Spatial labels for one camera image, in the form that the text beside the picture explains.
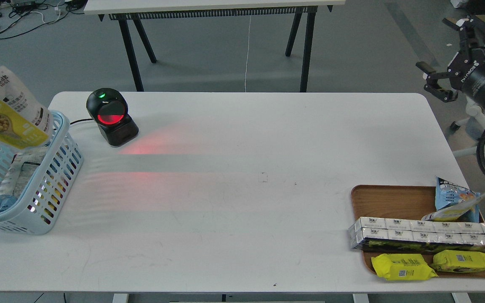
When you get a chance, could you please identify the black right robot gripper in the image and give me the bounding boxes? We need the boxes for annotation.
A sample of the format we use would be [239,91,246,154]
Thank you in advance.
[416,15,485,102]

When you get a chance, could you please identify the yellow grey bean snack pouch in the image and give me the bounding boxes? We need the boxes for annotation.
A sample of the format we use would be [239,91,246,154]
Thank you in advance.
[0,66,54,149]

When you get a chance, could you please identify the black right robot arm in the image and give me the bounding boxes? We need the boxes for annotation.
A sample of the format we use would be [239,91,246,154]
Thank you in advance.
[416,15,485,175]

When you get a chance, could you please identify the light blue plastic basket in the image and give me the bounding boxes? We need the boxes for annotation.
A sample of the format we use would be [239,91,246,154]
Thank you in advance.
[0,111,83,235]

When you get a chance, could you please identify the grey snack pouch in basket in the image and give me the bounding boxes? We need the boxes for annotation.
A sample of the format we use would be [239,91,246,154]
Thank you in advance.
[0,146,49,198]

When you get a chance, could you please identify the yellow snack pouch under blue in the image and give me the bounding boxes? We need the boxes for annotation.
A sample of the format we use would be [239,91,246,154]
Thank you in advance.
[421,192,485,222]

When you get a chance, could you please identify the silver multipack snack box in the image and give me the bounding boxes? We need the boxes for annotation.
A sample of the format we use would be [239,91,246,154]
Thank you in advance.
[348,217,485,254]

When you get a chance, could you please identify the yellow wrapped snack pack right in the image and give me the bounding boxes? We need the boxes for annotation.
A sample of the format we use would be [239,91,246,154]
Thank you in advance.
[430,250,485,274]

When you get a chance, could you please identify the yellow wrapped snack pack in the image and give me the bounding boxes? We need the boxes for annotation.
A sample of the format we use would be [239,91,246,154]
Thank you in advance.
[371,254,438,281]
[430,250,485,274]

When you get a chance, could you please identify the yellow wrapped snack pack left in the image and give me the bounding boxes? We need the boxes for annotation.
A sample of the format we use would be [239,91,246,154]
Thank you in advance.
[371,254,438,281]

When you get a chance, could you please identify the white chair base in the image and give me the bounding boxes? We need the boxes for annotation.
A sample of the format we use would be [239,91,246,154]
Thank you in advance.
[447,97,485,142]

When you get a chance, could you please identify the black barcode scanner red window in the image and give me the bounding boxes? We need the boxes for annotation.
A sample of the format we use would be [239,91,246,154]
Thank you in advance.
[86,88,139,146]

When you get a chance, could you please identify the brown wooden tray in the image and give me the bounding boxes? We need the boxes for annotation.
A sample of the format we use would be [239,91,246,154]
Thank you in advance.
[351,185,485,279]

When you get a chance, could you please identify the background table black legs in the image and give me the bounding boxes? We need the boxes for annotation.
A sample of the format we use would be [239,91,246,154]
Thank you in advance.
[83,0,346,93]

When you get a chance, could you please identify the white hanging cable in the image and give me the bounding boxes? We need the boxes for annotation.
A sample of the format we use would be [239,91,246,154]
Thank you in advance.
[244,15,252,93]

